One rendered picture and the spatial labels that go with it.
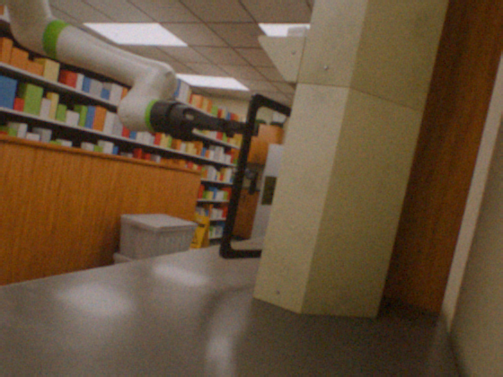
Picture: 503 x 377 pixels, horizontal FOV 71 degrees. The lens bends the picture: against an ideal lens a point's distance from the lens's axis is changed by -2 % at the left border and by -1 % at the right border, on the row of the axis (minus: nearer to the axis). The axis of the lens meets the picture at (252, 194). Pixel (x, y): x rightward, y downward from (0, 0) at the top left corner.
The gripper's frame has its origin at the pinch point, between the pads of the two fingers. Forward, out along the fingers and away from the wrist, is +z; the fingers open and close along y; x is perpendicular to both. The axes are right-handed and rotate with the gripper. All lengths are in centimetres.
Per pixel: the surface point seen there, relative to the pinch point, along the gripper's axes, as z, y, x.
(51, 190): -181, 86, 49
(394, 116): 33.6, 1.9, -7.7
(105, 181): -181, 131, 40
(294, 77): 12.8, -6.9, -11.3
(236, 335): 19.8, -25.8, 36.8
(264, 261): 15.0, -6.9, 28.4
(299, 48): 12.6, -6.9, -17.7
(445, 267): 53, 30, 24
